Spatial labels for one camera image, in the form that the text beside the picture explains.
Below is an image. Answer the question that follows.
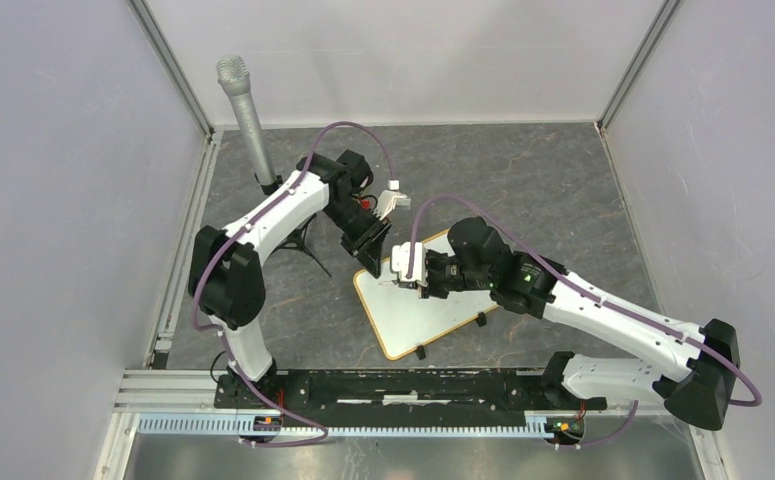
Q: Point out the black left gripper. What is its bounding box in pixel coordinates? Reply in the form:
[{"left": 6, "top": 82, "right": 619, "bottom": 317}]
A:
[{"left": 322, "top": 196, "right": 394, "bottom": 279}]

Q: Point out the yellow framed whiteboard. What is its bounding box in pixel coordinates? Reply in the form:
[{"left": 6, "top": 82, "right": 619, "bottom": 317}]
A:
[{"left": 352, "top": 259, "right": 498, "bottom": 361}]

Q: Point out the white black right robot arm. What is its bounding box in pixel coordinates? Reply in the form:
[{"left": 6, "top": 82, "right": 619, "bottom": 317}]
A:
[{"left": 390, "top": 217, "right": 740, "bottom": 431}]

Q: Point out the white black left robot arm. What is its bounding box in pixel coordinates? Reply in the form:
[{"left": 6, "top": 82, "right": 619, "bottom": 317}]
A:
[{"left": 188, "top": 150, "right": 391, "bottom": 408}]

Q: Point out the black tripod microphone stand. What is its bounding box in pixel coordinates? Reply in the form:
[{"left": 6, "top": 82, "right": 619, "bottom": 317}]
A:
[{"left": 247, "top": 170, "right": 330, "bottom": 266}]

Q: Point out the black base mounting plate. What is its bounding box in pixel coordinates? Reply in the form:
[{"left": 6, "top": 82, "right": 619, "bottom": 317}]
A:
[{"left": 214, "top": 368, "right": 608, "bottom": 428}]

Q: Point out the silver microphone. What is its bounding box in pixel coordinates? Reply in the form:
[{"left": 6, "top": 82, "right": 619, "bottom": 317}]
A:
[{"left": 216, "top": 55, "right": 279, "bottom": 195}]

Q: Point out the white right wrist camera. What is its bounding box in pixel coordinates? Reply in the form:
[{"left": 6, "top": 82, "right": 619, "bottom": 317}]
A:
[{"left": 390, "top": 242, "right": 427, "bottom": 284}]

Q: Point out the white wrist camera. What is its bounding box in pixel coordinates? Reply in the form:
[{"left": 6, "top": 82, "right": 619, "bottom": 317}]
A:
[
  {"left": 375, "top": 179, "right": 411, "bottom": 220},
  {"left": 390, "top": 242, "right": 427, "bottom": 284}
]

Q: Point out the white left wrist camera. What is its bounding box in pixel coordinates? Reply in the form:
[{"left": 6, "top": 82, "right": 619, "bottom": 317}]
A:
[{"left": 375, "top": 179, "right": 411, "bottom": 220}]

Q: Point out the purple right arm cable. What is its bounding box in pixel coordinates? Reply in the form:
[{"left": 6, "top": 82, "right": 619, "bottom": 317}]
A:
[{"left": 406, "top": 193, "right": 764, "bottom": 450}]

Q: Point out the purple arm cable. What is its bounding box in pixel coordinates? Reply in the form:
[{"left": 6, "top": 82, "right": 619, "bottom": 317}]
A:
[
  {"left": 406, "top": 193, "right": 764, "bottom": 450},
  {"left": 190, "top": 121, "right": 398, "bottom": 449}
]

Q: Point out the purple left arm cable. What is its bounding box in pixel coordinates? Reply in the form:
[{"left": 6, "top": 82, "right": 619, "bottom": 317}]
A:
[{"left": 190, "top": 121, "right": 398, "bottom": 449}]

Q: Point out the aluminium frame rail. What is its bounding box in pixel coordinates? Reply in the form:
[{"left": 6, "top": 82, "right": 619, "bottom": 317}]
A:
[{"left": 94, "top": 368, "right": 729, "bottom": 479}]

